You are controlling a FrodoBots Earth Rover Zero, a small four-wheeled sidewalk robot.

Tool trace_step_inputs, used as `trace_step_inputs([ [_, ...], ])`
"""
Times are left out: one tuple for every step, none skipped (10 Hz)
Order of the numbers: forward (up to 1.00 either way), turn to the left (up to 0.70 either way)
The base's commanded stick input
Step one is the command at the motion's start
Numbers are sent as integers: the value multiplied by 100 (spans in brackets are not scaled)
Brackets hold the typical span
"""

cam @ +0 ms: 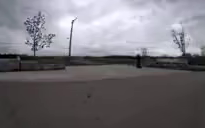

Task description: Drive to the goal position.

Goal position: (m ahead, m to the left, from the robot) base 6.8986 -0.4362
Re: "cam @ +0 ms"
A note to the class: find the street lamp pole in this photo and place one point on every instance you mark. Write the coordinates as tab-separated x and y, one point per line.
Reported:
70	38

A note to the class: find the lattice pylon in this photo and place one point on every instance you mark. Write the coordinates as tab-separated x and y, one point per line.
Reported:
143	51

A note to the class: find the small leafy tree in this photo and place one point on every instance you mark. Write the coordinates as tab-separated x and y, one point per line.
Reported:
35	33

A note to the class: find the bare branchy tree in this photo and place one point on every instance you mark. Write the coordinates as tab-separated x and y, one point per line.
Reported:
181	40

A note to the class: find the small distant tree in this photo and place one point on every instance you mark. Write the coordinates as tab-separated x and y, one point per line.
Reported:
204	50

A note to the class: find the dark short post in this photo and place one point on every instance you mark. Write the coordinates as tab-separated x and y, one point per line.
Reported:
138	62

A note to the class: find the long low wall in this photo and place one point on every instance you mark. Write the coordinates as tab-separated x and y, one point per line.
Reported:
170	61

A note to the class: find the low pale wall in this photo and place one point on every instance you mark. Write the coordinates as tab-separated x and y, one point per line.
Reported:
23	65

